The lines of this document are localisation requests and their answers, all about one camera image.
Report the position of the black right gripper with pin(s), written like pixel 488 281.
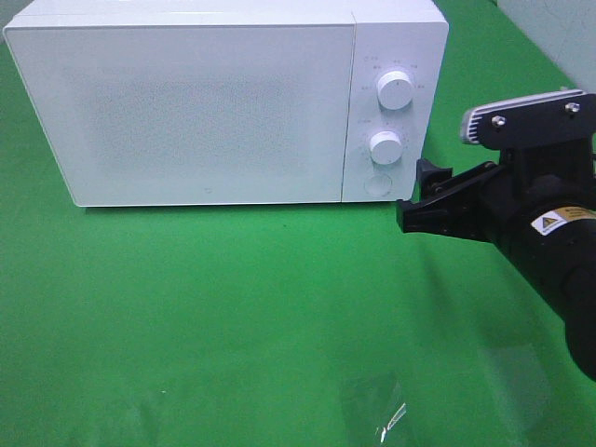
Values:
pixel 541 217

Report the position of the round microwave door button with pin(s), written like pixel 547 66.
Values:
pixel 378 185

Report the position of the white microwave knob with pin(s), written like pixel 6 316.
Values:
pixel 394 90
pixel 385 148

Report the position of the white microwave door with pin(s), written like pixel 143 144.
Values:
pixel 155 116

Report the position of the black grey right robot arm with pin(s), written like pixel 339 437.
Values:
pixel 573 300

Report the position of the clear tape piece on table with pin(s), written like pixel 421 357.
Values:
pixel 375 411

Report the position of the white microwave oven body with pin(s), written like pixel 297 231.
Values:
pixel 408 36

